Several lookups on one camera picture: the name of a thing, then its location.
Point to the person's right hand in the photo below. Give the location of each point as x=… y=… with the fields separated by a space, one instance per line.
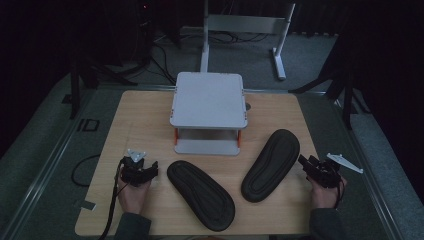
x=323 y=196

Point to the grey tape strip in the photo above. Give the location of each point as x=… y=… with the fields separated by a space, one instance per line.
x=88 y=206

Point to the black tripod stand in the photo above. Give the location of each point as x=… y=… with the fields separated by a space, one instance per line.
x=348 y=100
x=75 y=90

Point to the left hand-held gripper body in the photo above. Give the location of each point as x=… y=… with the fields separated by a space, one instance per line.
x=135 y=173

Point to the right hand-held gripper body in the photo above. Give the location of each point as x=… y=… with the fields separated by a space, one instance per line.
x=323 y=171

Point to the black slipper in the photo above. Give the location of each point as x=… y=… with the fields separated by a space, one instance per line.
x=270 y=165
x=201 y=196

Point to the white two-tier shoe rack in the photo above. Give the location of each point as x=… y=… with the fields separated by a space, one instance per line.
x=209 y=100

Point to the grey table grommet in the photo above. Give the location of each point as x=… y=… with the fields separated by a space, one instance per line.
x=248 y=106

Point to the white metal stand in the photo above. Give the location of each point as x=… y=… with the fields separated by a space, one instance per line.
x=246 y=24

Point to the metal floor rail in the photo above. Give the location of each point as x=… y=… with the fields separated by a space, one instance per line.
x=46 y=166
x=366 y=166

